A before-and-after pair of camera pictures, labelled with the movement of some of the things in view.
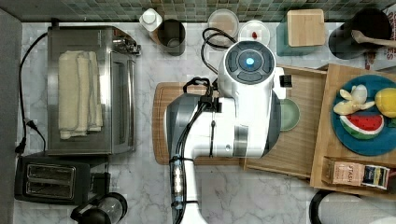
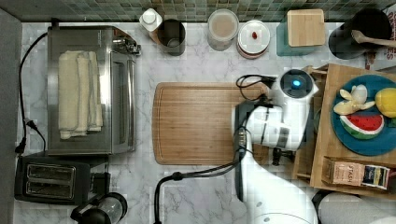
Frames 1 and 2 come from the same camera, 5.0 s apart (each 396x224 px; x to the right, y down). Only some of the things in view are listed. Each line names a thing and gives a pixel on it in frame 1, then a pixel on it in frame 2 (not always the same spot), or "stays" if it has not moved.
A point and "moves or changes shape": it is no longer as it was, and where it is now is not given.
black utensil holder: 373,22 stays
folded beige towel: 78,94 stays
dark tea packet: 375,175 stays
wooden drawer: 294,152 moves or changes shape
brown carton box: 344,174 stays
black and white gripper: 281,82 to 277,153
